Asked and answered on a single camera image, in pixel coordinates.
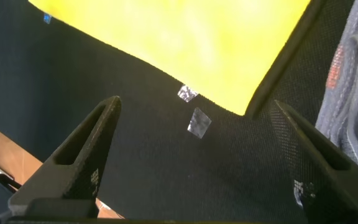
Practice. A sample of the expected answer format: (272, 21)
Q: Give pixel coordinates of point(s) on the small grey tape piece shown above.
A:
(47, 18)
(187, 93)

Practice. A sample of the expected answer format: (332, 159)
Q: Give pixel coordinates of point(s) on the grey tape rectangle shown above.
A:
(199, 123)

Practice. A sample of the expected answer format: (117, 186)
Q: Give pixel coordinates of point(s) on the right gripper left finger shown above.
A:
(82, 174)

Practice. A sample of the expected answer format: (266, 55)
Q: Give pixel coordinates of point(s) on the yellow towel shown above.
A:
(182, 40)

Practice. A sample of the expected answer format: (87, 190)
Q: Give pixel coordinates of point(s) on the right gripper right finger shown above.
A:
(331, 186)

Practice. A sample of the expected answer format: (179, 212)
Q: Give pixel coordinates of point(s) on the grey towel with orange marks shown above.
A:
(356, 77)

